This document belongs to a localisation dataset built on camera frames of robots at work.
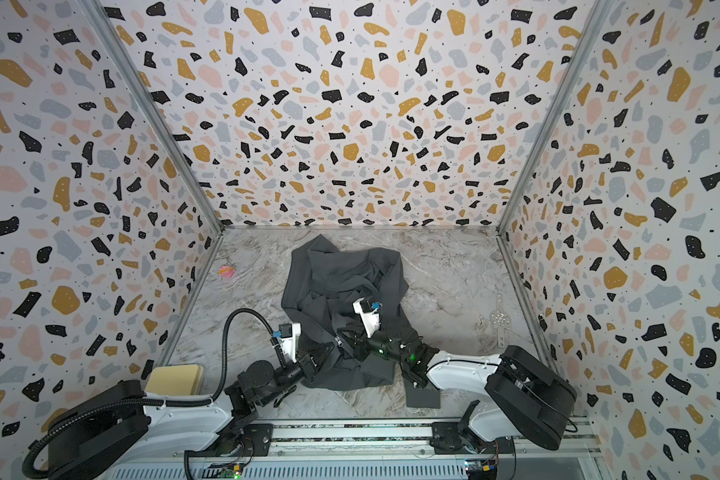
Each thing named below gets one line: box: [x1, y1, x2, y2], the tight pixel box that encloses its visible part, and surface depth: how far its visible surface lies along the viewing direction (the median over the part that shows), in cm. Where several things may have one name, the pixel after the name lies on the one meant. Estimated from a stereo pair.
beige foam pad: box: [145, 364, 204, 396], surface depth 83 cm
